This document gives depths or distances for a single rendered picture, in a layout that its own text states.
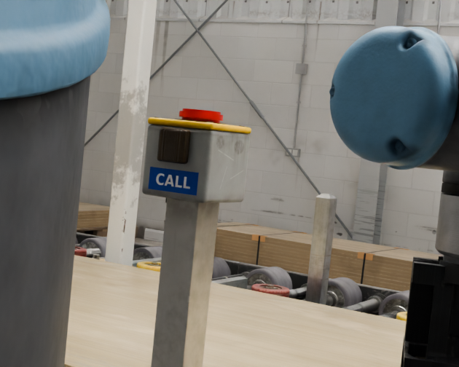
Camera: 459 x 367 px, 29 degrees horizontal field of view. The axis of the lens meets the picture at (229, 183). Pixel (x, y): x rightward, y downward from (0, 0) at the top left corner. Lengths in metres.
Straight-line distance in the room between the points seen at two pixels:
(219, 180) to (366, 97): 0.32
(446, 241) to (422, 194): 7.68
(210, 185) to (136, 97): 1.29
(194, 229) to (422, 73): 0.38
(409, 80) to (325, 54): 8.27
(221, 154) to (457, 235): 0.27
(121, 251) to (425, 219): 6.36
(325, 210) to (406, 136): 1.47
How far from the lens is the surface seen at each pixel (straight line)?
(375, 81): 0.47
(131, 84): 2.05
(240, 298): 1.72
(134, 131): 2.04
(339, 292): 2.38
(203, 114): 0.79
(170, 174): 0.78
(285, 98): 8.87
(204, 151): 0.76
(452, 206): 0.58
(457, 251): 0.58
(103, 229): 9.29
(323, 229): 1.93
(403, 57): 0.46
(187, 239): 0.79
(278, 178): 8.86
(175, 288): 0.80
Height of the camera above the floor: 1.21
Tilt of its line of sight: 3 degrees down
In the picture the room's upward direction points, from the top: 6 degrees clockwise
